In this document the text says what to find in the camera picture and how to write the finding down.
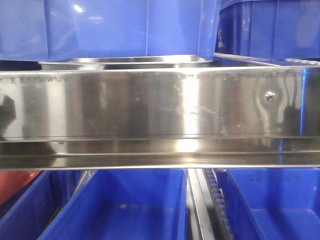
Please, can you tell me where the stainless steel shelf rail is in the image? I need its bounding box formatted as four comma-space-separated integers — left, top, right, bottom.
0, 65, 320, 170

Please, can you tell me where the roller track rail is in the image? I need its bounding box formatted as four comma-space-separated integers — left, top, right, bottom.
186, 168, 234, 240

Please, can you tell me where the upper middle blue bin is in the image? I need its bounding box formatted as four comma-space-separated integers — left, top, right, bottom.
44, 0, 221, 61

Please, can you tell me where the lower middle blue bin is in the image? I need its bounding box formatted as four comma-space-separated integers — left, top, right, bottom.
40, 169, 187, 240

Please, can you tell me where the upper right blue bin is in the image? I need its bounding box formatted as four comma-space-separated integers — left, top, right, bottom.
216, 0, 320, 60

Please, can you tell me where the shelf rail bolt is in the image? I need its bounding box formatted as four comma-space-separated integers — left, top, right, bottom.
264, 91, 276, 102

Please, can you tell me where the lower left blue bin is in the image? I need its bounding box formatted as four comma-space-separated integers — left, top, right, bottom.
0, 170, 82, 240

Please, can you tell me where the silver metal tray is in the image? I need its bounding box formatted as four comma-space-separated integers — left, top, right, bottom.
38, 54, 214, 71

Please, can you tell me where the lower right blue bin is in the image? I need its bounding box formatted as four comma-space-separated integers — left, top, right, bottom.
215, 167, 320, 240

